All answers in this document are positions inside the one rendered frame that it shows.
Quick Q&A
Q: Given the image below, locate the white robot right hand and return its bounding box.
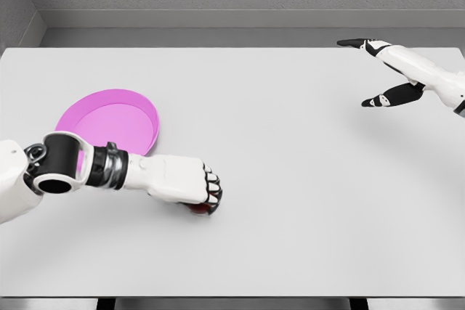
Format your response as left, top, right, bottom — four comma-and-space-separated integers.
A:
336, 38, 461, 108

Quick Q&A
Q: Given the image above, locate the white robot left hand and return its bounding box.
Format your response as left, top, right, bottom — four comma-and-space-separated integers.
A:
156, 155, 223, 216

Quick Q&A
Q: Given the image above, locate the red apple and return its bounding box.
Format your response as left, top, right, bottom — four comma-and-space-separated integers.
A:
188, 203, 211, 216

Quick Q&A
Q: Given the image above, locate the pink round plate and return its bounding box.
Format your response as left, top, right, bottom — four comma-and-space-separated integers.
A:
54, 88, 161, 179

